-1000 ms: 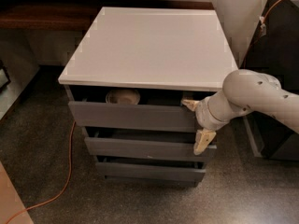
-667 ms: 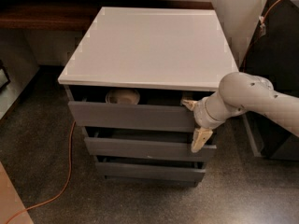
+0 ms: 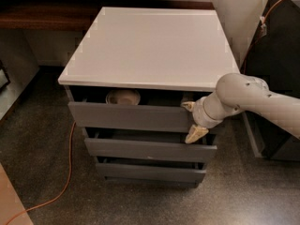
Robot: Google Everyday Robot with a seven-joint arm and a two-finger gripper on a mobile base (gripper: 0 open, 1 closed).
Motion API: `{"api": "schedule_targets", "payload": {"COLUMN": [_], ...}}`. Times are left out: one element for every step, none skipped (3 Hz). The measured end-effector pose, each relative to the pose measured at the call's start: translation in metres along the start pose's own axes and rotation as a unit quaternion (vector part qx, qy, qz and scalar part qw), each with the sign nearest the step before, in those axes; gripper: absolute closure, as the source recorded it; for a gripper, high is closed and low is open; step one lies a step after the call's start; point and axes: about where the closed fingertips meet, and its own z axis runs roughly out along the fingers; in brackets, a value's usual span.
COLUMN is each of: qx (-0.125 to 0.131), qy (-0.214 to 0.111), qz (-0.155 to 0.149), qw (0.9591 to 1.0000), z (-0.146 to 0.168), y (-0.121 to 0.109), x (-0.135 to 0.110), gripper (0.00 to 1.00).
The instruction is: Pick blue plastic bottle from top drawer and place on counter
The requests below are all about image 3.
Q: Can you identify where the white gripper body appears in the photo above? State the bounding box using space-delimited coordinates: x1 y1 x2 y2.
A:
192 97 221 128

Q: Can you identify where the grey top drawer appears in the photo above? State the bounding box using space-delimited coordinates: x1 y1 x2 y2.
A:
68 86 194 133

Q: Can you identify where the grey middle drawer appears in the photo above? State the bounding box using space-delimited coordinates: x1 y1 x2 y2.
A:
84 128 217 163

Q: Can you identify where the grey bottom drawer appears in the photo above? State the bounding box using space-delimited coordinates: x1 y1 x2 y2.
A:
96 157 206 184

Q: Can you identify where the dark wooden shelf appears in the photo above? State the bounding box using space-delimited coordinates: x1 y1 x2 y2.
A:
0 0 214 32

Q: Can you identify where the grey drawer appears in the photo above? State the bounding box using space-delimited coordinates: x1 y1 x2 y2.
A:
68 86 194 133
96 157 206 184
84 128 217 163

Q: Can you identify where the white paper bowl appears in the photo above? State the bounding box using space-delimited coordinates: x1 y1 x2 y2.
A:
106 89 141 105

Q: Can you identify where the clear blue plastic bottle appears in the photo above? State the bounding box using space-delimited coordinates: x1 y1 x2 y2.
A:
181 92 194 102

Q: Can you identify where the orange cable on floor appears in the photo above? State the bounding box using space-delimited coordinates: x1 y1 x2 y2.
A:
4 120 77 225

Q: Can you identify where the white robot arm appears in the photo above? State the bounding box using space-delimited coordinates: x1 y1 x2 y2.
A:
181 73 300 143

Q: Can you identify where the grey cabinet with white top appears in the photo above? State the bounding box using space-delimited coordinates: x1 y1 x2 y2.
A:
58 7 238 188

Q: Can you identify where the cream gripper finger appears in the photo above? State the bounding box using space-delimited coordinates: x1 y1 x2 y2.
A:
185 125 209 144
181 101 195 112

